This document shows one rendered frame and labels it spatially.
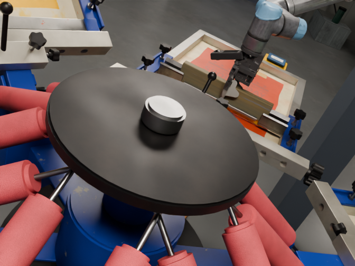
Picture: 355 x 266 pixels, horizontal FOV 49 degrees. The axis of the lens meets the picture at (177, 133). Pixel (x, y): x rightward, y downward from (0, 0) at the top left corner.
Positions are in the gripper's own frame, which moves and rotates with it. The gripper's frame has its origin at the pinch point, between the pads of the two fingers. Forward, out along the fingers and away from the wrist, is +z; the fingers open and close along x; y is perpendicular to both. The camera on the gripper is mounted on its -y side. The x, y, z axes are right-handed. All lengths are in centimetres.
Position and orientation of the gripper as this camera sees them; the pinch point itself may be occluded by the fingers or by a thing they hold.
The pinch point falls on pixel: (222, 94)
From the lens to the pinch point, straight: 144.2
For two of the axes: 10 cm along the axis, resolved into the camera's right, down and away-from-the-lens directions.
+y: 8.8, 4.6, -1.2
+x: 3.5, -4.4, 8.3
